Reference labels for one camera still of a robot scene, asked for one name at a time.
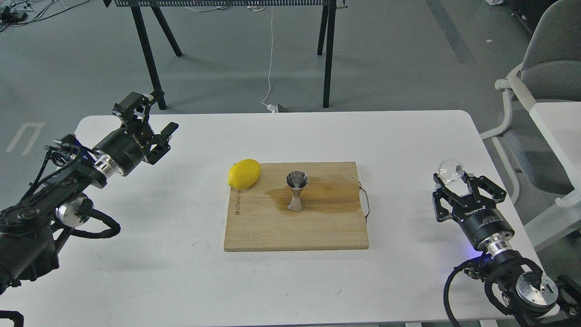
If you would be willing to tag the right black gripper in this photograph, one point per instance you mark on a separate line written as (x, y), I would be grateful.
(478, 221)

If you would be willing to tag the bamboo cutting board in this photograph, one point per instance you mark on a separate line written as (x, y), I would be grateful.
(258, 218)

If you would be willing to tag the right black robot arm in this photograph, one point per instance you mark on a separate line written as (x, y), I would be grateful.
(513, 284)

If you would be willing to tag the grey office chair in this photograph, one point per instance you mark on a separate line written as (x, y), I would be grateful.
(549, 72)

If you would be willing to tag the small clear glass cup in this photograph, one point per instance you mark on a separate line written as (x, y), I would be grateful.
(450, 170)

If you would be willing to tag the yellow lemon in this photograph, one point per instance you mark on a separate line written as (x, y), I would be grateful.
(244, 174)

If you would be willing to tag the steel double jigger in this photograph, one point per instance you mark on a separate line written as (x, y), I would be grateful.
(296, 181)

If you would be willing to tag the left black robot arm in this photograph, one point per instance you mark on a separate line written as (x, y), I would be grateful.
(55, 207)

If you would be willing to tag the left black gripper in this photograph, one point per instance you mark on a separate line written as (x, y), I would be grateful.
(119, 152)

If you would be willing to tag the black metal frame table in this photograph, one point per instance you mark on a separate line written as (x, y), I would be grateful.
(227, 61)

